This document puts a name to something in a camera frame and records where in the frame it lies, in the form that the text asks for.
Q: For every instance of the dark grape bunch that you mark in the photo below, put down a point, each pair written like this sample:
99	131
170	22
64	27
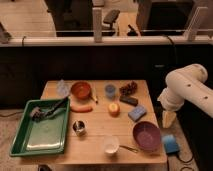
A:
129	88

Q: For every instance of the clear plastic cup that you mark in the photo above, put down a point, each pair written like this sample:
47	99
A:
62	88

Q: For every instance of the blue plastic cup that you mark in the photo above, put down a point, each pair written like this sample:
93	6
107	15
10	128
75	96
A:
110	91

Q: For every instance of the black office chair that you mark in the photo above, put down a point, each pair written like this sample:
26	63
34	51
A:
109	20

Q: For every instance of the small metal cup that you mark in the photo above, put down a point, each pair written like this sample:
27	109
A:
79	128

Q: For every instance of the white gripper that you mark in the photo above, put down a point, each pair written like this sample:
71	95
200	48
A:
168	118

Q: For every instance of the yellow pencil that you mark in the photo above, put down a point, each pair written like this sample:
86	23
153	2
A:
94	95

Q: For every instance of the wooden table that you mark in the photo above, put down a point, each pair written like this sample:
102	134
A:
88	149

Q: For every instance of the purple bowl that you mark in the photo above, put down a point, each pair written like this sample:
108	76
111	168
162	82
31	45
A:
147	136

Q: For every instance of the orange bowl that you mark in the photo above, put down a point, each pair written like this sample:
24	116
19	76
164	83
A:
81	90

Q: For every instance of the green plastic tray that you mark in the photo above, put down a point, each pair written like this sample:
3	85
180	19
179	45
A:
46	137

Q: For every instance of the metal spoon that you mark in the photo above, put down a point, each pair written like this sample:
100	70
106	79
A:
129	148

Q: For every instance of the blue sponge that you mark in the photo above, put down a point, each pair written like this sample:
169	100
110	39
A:
136	113

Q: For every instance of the white plastic cup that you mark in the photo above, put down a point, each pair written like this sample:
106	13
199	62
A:
110	145

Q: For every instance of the black rectangular block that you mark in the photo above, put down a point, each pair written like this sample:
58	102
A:
129	100

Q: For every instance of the orange carrot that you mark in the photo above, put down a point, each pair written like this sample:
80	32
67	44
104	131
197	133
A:
81	109

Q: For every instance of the yellow red apple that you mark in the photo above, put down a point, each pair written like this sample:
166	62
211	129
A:
114	109

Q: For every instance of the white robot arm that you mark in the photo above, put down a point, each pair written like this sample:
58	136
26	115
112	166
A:
185	84

